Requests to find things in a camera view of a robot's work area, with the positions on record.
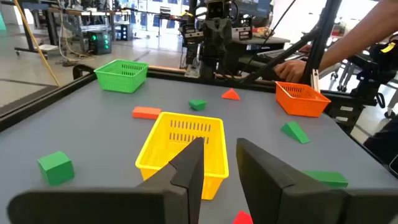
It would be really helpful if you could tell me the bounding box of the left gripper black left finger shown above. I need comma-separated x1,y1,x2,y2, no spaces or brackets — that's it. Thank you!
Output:
6,137,205,224

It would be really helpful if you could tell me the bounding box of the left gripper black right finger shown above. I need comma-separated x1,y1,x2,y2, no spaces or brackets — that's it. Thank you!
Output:
235,138,398,224

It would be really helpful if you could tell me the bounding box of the red rectangular block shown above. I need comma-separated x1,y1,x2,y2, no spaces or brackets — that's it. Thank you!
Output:
232,210,254,224

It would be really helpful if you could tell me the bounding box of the orange triangular block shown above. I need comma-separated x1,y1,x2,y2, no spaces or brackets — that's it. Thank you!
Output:
221,88,241,101

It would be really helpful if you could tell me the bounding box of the small green block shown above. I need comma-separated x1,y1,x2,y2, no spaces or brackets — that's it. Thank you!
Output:
188,99,208,112

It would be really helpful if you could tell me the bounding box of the orange rectangular block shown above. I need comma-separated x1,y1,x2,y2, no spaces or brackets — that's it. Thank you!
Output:
131,106,163,121

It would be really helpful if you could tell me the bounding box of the person's forearm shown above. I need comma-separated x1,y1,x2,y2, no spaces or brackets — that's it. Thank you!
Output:
306,0,398,72

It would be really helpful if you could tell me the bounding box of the black desk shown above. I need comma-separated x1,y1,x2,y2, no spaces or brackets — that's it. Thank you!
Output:
231,34,292,54

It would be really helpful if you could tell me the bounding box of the long green block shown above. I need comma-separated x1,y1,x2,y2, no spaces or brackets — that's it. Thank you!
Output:
302,169,349,189

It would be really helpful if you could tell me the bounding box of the yellow plastic basket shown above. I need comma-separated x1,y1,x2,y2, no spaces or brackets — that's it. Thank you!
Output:
135,111,230,201

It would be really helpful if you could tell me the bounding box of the wooden base board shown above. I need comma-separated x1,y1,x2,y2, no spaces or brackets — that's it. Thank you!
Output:
148,64,187,75

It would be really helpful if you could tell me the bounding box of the green wedge block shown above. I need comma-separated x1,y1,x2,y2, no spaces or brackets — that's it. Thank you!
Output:
280,121,311,145

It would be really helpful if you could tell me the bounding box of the person's hand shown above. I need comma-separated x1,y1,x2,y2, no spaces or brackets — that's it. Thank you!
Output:
273,58,308,83

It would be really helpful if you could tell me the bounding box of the orange plastic basket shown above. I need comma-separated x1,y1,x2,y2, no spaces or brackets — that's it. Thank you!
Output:
275,80,331,118

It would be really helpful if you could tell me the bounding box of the computer with blue lights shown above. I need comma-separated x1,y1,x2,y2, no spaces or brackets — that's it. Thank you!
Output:
114,22,134,42

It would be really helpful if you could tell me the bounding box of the green plastic basket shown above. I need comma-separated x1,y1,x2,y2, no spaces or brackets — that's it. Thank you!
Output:
93,58,149,94

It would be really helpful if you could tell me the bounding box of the person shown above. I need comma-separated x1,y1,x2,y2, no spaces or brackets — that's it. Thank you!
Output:
363,116,398,166

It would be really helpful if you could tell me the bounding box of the computer tower with green lights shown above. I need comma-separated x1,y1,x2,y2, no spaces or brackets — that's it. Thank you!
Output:
86,29,113,56

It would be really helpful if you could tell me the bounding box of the green cube block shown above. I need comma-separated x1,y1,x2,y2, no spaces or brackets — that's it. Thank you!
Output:
37,151,76,187

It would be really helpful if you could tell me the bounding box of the wooden desk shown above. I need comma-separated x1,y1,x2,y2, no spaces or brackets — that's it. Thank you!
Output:
46,6,131,41

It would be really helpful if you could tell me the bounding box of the office chair base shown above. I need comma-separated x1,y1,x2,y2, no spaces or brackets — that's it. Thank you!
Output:
329,60,358,93

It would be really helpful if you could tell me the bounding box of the black metal stand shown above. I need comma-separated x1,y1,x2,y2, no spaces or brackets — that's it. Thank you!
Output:
12,0,50,60

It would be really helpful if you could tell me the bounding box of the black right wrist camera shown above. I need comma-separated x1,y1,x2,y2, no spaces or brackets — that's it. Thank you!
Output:
206,0,225,20

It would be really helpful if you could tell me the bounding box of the black diagonal frame brace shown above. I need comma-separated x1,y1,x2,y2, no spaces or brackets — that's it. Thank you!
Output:
239,27,323,86

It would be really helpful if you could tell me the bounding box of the black frame post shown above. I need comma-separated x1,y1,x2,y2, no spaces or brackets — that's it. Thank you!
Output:
300,0,343,86

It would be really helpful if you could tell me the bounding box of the silver metal bracket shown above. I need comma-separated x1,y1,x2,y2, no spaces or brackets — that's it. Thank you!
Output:
312,68,321,93

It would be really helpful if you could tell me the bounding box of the black corner handle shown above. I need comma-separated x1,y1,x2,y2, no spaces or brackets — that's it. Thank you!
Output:
72,63,96,80

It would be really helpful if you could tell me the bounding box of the yellow cable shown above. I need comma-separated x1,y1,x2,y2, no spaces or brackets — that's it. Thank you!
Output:
12,0,61,87

